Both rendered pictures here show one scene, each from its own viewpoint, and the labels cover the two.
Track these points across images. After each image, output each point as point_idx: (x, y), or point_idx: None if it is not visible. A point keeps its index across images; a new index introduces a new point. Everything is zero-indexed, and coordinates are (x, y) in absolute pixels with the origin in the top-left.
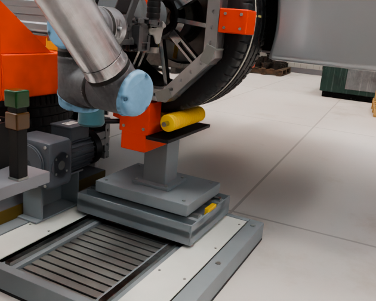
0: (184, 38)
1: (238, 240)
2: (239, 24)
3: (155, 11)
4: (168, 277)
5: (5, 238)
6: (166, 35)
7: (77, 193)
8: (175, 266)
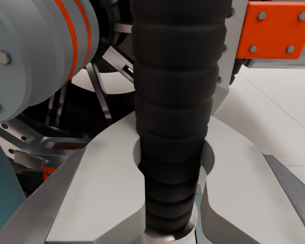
0: (129, 57)
1: (201, 224)
2: (291, 38)
3: (209, 96)
4: None
5: None
6: (97, 56)
7: None
8: None
